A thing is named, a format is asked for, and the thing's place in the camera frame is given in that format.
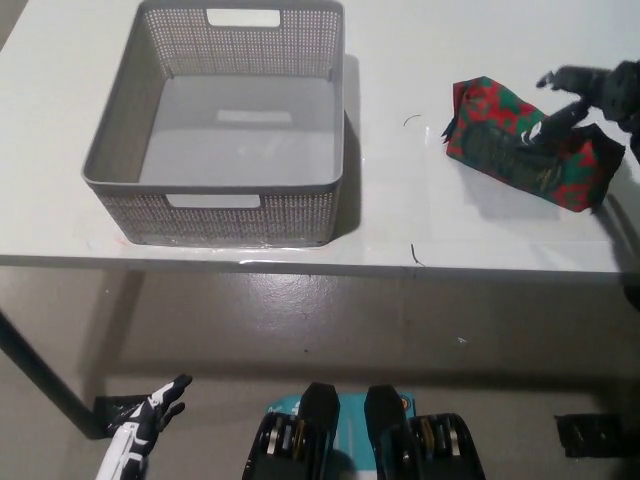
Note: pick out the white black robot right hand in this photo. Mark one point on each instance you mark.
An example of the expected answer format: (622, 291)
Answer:
(622, 95)

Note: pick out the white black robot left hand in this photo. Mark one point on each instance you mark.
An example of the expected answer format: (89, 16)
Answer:
(145, 425)

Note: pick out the black metal table leg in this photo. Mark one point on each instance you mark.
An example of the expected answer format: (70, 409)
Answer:
(50, 382)
(632, 300)

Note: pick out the grey perforated plastic basket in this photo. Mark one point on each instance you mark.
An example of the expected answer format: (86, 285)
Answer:
(225, 210)

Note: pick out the red green coffee bean bag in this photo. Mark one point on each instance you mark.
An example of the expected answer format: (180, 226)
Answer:
(485, 145)

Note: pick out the black ribbed robot right body block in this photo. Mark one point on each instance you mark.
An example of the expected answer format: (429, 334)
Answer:
(382, 410)

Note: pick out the black ribbed robot left body block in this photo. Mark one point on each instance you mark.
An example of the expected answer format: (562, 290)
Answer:
(315, 410)

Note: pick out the black ribbed robot body block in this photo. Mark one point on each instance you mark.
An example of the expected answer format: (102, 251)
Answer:
(382, 410)
(315, 410)

